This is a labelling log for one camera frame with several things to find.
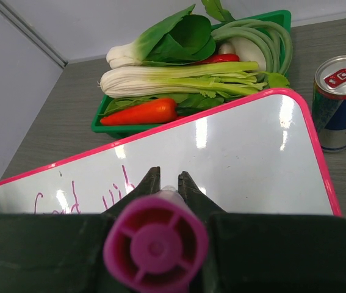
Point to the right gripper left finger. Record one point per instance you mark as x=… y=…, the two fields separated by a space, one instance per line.
x=62 y=252

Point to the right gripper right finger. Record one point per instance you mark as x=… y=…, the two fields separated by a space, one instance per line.
x=267 y=252

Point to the pink capped whiteboard marker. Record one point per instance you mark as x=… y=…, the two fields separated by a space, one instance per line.
x=157 y=244

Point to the pink framed whiteboard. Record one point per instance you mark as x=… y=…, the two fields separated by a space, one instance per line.
x=257 y=154

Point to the green leaf spinach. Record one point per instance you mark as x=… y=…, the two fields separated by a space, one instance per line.
x=187 y=103

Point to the orange carrot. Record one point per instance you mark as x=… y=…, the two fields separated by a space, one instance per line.
x=157 y=111

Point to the lower celery bok choy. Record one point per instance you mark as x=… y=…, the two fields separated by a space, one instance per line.
x=227 y=79

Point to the energy drink can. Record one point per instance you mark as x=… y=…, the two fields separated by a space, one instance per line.
x=329 y=104

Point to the red chili pepper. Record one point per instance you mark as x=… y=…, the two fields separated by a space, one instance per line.
x=220 y=58

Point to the white onion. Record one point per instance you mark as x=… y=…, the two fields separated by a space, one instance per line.
x=245 y=49

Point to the green long beans bundle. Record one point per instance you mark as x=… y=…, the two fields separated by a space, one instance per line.
x=274 y=41

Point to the upper bok choy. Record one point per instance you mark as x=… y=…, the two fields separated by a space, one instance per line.
x=180 y=39

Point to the green plastic tray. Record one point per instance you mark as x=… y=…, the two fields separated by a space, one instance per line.
x=281 y=17

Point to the left aluminium frame post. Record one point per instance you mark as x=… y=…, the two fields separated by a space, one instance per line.
x=15 y=19

